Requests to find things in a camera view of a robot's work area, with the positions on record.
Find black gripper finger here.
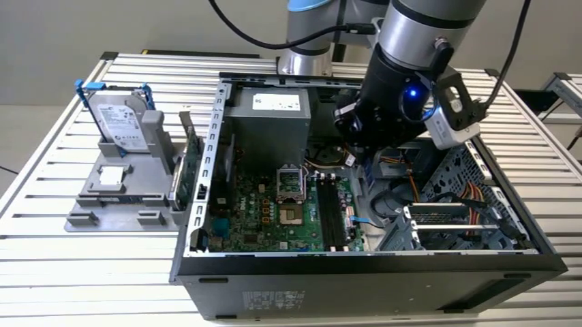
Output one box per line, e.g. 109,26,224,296
333,104,364,146

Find black RAM slot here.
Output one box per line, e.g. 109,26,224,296
316,173,335,253
321,173,340,253
327,173,347,253

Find tall metal disk bay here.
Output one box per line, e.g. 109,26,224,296
356,138,460,180

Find grey power supply unit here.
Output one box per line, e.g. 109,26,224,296
224,87,315,171

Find metal socket cover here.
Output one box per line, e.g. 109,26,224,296
275,165,304,204

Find CPU socket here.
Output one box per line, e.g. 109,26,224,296
277,204,304,228

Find low metal disk bay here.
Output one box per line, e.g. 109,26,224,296
376,200,500,253

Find green motherboard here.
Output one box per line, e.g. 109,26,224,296
206,170,367,255

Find green graphics card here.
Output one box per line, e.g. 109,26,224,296
166,110,205,211

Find metal slat side table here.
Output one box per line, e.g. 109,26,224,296
538,71,582,124

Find black PC case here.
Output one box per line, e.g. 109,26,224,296
168,71,568,321

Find hard disk in blue carrier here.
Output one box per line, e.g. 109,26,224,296
74,80,154,154

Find silver CPU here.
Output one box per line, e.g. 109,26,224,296
98,166,124,185

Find grey parts rack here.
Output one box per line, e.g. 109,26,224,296
62,108,192,234

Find white yellow wire bundle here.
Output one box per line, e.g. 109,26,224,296
303,155,353,171

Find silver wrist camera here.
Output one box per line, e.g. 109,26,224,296
425,102,481,151

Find black camera bracket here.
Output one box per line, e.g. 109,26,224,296
429,66,489,130

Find thin orange yellow wires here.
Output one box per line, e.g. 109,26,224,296
380,153,421,205

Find looped black cable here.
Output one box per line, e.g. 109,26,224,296
369,185,409,226

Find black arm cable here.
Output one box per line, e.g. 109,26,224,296
483,0,532,107
208,0,379,50

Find blue flat data cable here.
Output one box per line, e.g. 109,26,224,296
348,215,380,228

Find orange yellow red wire bundle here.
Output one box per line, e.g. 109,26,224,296
457,179,491,239

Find long black cable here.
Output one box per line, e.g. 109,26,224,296
427,191,532,240

